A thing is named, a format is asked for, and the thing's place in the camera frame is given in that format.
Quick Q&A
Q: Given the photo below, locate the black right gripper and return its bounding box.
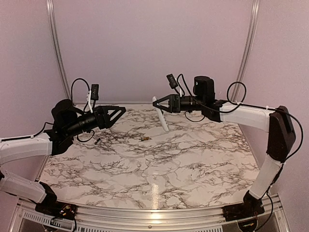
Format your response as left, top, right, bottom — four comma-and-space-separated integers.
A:
153, 94, 205, 113

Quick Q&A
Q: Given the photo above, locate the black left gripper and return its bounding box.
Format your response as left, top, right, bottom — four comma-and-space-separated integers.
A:
65, 105, 126, 138

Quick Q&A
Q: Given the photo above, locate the white remote control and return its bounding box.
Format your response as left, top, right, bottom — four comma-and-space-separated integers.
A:
154, 107, 169, 132

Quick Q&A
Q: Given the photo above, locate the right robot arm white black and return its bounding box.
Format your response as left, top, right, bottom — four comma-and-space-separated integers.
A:
153, 76, 296, 217

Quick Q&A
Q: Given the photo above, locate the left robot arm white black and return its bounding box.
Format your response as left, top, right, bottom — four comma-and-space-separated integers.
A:
0, 99, 126, 215

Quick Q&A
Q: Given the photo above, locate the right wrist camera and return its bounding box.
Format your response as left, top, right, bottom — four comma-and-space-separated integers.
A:
166, 74, 184, 97

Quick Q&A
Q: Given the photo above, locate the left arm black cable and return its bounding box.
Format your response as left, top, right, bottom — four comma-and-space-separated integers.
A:
33, 77, 97, 143

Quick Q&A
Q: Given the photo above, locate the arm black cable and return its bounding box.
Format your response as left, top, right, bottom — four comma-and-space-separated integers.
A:
177, 73, 304, 194
33, 77, 97, 143

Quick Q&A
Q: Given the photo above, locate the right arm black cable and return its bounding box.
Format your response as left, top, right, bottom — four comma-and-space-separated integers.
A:
177, 73, 304, 194

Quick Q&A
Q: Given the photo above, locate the front aluminium rail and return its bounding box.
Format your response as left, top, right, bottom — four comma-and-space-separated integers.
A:
8, 195, 290, 232

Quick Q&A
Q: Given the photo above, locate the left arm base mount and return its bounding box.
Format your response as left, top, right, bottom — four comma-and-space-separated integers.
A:
35, 201, 77, 220

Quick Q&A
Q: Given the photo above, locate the left aluminium frame post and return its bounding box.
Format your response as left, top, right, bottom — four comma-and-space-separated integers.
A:
46, 0, 71, 99

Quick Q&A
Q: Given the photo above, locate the aluminium frame post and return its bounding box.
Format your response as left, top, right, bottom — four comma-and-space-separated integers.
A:
229, 0, 261, 104
46, 0, 71, 99

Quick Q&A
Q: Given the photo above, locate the right aluminium frame post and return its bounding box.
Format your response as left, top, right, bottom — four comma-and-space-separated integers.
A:
229, 0, 261, 104

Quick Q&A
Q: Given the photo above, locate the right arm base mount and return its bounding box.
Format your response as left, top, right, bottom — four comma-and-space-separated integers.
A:
223, 201, 265, 221

